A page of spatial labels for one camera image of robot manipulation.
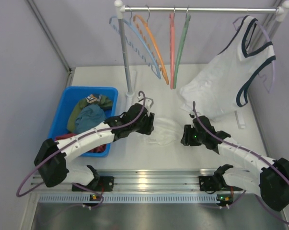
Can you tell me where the light blue hanger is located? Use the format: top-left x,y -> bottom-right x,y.
109,5 -> 161,79

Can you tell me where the white navy-trimmed tank top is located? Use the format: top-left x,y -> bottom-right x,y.
180,15 -> 274,119

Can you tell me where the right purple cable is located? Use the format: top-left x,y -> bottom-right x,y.
189,101 -> 289,226

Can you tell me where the orange hanger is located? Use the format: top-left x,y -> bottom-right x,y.
133,5 -> 170,85

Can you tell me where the white slotted cable duct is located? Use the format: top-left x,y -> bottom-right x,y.
38,194 -> 233,204

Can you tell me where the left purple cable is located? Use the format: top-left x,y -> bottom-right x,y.
16,91 -> 154,198

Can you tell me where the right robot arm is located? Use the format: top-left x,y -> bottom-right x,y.
181,115 -> 289,211

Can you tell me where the aluminium mounting rail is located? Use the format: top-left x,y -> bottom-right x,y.
29,168 -> 262,195

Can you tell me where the green hanger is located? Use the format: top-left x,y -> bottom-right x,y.
173,10 -> 191,89

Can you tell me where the lilac hanger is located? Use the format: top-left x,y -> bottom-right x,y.
232,16 -> 277,94

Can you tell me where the teal blue garment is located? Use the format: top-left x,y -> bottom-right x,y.
74,104 -> 106,134

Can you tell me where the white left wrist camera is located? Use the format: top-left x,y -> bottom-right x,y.
135,96 -> 154,115

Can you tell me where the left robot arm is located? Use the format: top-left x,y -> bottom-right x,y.
34,99 -> 154,190

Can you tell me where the blue plastic bin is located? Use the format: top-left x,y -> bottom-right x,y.
44,86 -> 119,158

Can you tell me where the purple cable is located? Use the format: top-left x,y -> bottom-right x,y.
16,91 -> 154,198
189,101 -> 289,226

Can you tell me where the olive green garment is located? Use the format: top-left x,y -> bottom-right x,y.
66,94 -> 113,133

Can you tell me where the white garment rack with rail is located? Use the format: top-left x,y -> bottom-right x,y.
114,0 -> 289,109

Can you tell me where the pink hanger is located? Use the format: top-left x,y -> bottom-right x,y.
169,10 -> 175,90

